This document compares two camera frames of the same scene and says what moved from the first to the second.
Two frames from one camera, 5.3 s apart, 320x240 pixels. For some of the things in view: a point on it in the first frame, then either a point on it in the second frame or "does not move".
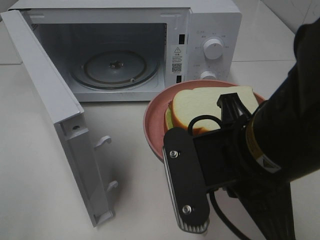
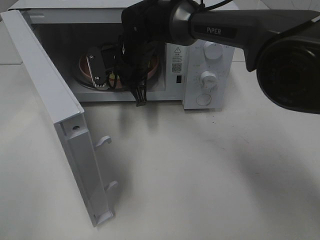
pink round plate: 154,125 to 153,68
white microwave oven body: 128,50 does not move
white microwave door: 65,111 does not move
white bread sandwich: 186,104 to 112,76
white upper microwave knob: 213,49 does not move
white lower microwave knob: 208,75 does not move
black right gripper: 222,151 to 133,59
